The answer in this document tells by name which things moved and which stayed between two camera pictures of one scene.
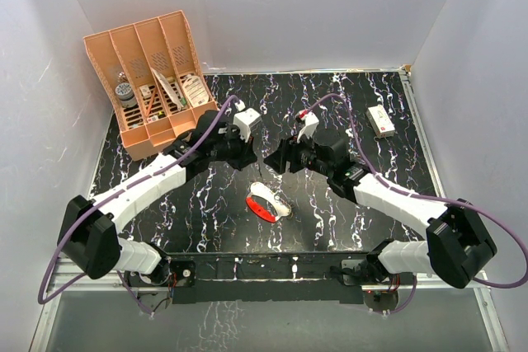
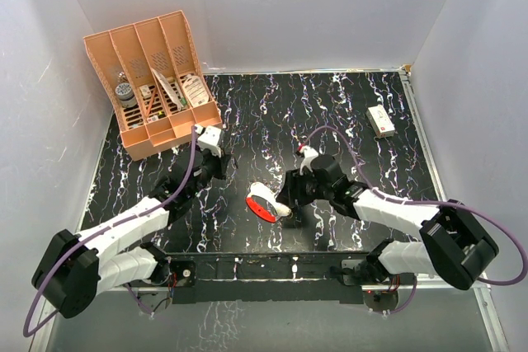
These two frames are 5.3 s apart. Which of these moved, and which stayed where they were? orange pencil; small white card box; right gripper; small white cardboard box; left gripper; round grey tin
Moved: right gripper; left gripper
Stayed: orange pencil; small white cardboard box; round grey tin; small white card box
